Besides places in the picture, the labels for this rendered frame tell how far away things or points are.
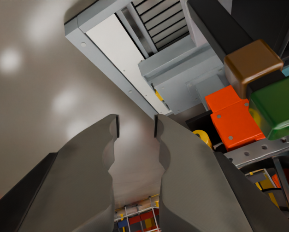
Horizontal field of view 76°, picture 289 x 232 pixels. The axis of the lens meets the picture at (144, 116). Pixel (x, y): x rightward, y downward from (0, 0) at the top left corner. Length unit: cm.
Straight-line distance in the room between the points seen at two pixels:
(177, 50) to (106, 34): 28
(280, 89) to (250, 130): 38
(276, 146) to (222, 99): 18
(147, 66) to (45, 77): 48
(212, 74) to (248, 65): 64
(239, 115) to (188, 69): 29
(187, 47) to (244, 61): 59
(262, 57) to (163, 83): 59
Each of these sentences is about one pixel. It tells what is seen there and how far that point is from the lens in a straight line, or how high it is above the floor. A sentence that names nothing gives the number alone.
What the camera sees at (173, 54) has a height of 14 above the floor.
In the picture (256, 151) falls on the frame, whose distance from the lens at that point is 56.
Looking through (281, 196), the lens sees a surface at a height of 73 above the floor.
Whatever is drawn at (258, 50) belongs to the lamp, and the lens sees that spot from 22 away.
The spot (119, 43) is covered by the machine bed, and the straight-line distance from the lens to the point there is 78.
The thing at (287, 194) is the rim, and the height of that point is 72.
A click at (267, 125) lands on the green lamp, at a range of 19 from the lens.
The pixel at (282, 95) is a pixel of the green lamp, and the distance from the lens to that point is 19.
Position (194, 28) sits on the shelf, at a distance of 34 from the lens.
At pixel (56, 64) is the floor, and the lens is 93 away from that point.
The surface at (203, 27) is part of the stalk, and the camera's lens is 27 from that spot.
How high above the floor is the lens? 70
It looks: 31 degrees down
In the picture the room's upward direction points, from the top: 163 degrees clockwise
